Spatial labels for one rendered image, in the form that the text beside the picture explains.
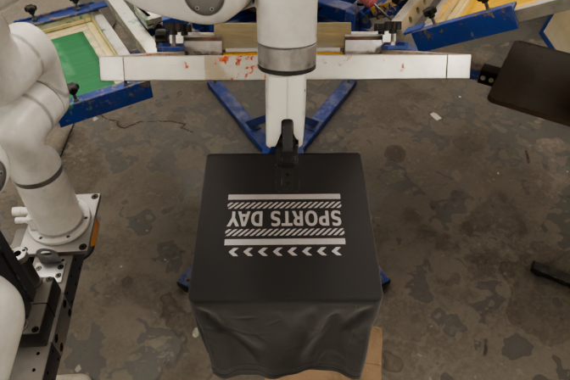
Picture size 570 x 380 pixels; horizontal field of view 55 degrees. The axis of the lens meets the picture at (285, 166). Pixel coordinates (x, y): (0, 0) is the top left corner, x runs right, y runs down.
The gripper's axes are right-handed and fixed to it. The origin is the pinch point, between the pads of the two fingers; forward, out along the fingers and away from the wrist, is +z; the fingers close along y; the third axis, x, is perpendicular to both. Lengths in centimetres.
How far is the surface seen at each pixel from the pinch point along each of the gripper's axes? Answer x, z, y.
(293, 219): 3, 41, -49
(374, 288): 21, 47, -29
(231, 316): -13, 55, -29
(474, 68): 68, 23, -118
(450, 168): 89, 99, -185
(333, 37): 13, 0, -72
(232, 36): -13, 0, -72
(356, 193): 20, 39, -58
